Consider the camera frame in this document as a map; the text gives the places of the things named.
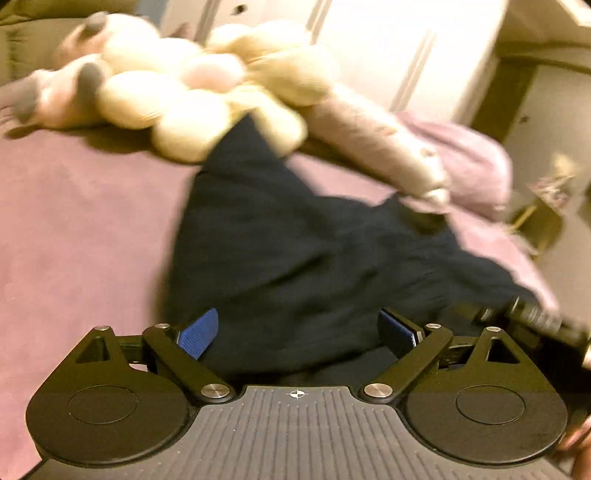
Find cream flower plush cushion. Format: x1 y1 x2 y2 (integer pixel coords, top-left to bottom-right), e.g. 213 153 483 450
95 21 342 163

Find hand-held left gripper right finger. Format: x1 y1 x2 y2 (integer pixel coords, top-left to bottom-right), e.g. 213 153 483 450
361 308 525 404

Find dark navy garment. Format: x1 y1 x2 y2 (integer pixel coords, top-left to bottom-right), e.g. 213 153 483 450
157 113 552 398

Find white wardrobe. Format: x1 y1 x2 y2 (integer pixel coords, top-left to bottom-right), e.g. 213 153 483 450
161 0 509 126

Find yellow side table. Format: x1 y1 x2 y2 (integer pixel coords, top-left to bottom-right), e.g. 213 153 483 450
507 194 565 256

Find dark wooden door frame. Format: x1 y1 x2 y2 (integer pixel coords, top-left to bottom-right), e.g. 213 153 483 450
470 54 542 145

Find pink plush toy grey hooves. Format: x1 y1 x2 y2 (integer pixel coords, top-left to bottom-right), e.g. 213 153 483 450
0 11 162 131

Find long lilac plush pillow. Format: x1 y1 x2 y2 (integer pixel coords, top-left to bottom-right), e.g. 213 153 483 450
300 83 452 208

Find paper-wrapped bouquet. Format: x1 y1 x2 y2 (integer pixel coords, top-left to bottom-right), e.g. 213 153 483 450
530 154 579 210

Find purple pillow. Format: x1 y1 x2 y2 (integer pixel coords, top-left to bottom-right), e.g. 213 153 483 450
397 111 514 222

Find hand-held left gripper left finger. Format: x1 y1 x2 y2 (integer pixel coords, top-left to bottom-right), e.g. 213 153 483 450
74 308 236 404

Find olive headboard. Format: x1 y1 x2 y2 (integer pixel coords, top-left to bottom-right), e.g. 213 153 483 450
0 0 139 86

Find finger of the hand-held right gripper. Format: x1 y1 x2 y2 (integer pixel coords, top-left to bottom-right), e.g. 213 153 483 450
475 296 563 334

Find purple bed sheet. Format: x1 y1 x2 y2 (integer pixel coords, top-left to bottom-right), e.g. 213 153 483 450
0 124 563 480

